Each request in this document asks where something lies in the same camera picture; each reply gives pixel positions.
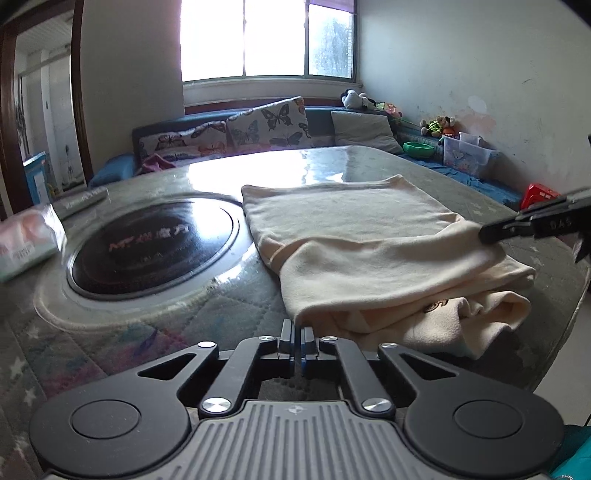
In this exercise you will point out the green plush toy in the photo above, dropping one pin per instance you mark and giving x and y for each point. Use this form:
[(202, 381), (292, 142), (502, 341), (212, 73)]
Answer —
[(431, 125)]

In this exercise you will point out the brown plush toy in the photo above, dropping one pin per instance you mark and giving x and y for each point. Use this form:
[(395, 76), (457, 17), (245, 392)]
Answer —
[(448, 122)]

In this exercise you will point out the green bowl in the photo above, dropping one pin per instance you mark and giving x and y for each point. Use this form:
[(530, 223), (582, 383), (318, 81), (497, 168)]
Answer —
[(418, 147)]

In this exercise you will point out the panda plush toy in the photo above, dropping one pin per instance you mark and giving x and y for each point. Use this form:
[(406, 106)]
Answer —
[(353, 98)]

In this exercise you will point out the pink and green toy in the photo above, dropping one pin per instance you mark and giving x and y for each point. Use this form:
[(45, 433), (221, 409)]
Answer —
[(390, 108)]

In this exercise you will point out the blue corner sofa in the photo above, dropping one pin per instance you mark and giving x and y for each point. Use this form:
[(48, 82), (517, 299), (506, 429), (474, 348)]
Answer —
[(115, 168)]

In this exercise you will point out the window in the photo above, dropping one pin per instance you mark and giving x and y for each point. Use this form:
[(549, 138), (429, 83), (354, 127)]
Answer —
[(268, 37)]

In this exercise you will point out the red plastic stool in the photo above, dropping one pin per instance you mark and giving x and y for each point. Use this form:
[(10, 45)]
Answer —
[(538, 194)]

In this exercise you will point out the teal cloth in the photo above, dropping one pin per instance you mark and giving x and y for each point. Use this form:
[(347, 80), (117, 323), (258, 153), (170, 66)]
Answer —
[(575, 457)]

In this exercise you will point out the purple cloth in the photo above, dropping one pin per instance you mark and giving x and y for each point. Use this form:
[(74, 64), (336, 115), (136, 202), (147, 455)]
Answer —
[(154, 164)]

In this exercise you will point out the round black induction cooktop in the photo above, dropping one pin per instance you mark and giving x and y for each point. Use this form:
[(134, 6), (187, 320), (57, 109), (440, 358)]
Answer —
[(152, 244)]

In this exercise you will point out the grey pillow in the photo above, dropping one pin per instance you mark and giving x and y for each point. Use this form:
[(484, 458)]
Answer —
[(364, 131)]

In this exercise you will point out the white tissue pack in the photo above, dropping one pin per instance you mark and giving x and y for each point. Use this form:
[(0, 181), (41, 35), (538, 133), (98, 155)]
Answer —
[(23, 244)]

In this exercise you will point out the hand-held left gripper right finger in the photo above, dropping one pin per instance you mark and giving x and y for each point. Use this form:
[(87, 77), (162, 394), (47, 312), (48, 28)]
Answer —
[(308, 346)]

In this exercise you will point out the clear plastic storage box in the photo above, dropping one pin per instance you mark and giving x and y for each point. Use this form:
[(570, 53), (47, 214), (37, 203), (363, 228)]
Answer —
[(466, 157)]

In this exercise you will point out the white plastic container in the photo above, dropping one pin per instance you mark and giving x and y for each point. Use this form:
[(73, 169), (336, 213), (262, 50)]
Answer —
[(468, 138)]

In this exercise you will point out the grey remote control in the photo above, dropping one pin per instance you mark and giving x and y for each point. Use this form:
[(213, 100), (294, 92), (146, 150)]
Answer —
[(81, 203)]

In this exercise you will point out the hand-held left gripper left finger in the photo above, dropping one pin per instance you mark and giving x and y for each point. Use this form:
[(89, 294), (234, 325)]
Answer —
[(286, 344)]

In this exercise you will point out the large butterfly print pillow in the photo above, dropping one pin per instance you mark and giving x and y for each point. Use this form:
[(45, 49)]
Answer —
[(268, 124)]

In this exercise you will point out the cream garment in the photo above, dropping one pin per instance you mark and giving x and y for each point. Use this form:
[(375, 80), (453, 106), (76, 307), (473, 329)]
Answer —
[(369, 249)]

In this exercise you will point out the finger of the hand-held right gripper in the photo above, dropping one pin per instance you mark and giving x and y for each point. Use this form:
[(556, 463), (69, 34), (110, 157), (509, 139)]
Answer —
[(505, 228)]

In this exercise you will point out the blue patterned sofa cover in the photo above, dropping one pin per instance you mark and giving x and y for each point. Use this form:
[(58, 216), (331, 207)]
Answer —
[(461, 177)]

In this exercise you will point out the dark wooden door frame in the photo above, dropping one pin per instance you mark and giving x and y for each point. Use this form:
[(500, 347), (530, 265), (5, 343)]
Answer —
[(76, 92)]

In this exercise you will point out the blue bathroom cabinet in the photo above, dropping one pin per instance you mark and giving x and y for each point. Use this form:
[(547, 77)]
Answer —
[(37, 177)]

